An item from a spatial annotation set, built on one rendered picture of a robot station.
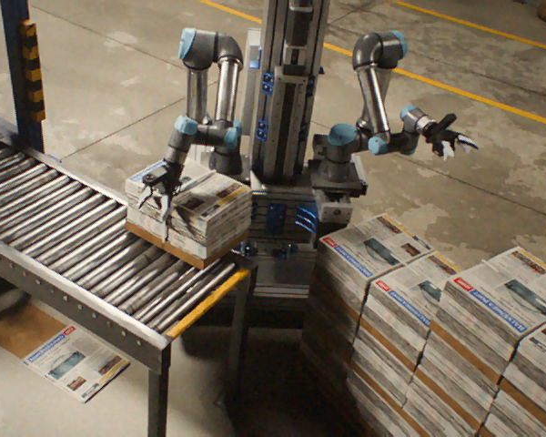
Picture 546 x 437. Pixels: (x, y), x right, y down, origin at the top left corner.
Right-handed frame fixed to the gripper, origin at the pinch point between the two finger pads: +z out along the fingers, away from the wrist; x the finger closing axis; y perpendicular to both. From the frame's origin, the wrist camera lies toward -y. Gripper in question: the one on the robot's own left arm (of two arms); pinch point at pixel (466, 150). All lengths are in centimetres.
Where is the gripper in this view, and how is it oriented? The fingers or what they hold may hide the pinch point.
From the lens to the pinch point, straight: 263.0
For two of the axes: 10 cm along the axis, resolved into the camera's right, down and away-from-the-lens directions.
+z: 4.8, 5.7, -6.6
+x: -8.8, 3.2, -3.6
